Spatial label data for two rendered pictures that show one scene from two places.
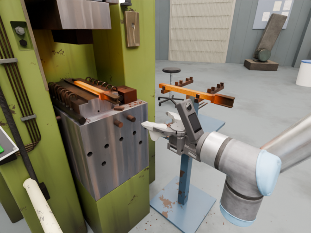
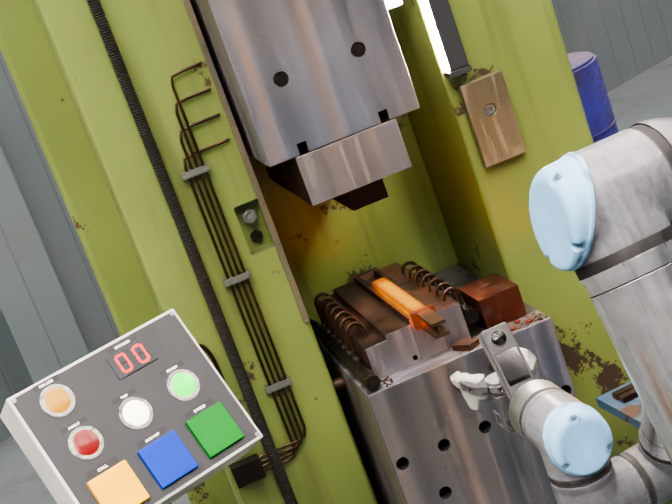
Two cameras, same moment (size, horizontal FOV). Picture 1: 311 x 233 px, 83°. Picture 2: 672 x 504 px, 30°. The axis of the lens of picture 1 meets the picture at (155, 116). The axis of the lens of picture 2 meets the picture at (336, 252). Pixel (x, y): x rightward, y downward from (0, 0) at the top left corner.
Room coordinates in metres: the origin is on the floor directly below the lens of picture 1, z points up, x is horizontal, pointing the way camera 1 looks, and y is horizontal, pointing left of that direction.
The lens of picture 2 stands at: (-1.10, -0.99, 1.75)
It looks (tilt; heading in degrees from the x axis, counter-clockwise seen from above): 14 degrees down; 36
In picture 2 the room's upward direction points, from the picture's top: 20 degrees counter-clockwise
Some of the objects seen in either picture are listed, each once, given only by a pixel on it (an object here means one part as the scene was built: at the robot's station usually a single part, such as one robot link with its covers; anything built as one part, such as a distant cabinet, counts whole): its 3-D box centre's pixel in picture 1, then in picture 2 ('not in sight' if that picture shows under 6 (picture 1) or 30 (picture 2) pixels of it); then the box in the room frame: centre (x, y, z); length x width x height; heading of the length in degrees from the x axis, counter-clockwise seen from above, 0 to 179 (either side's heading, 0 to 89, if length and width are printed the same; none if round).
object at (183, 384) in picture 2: not in sight; (183, 384); (0.37, 0.48, 1.09); 0.05 x 0.03 x 0.04; 135
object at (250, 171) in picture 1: (247, 165); (566, 432); (0.32, -0.22, 0.98); 0.12 x 0.09 x 0.10; 45
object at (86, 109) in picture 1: (80, 94); (386, 314); (0.91, 0.41, 0.96); 0.42 x 0.20 x 0.09; 45
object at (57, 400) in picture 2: not in sight; (57, 400); (0.19, 0.59, 1.16); 0.05 x 0.03 x 0.04; 135
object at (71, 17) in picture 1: (65, 17); (327, 150); (0.91, 0.41, 1.32); 0.42 x 0.20 x 0.10; 45
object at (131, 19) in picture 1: (132, 29); (492, 119); (1.08, 0.13, 1.27); 0.09 x 0.02 x 0.17; 135
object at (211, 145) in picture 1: (214, 148); (543, 411); (0.39, -0.16, 0.98); 0.10 x 0.05 x 0.09; 135
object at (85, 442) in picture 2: not in sight; (86, 442); (0.18, 0.55, 1.09); 0.05 x 0.03 x 0.04; 135
